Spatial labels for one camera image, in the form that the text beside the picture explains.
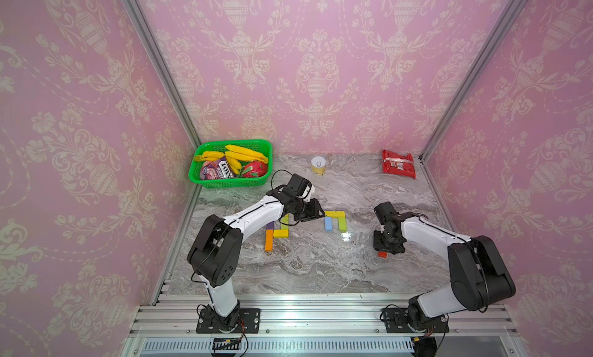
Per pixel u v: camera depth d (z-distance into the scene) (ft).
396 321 2.39
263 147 3.77
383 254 2.86
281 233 3.08
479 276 1.44
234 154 3.63
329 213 3.21
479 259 1.59
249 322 2.45
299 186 2.35
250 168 3.45
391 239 2.44
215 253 1.49
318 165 3.61
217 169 3.48
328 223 3.13
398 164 3.70
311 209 2.56
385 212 2.47
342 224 3.18
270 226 3.15
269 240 3.00
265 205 1.95
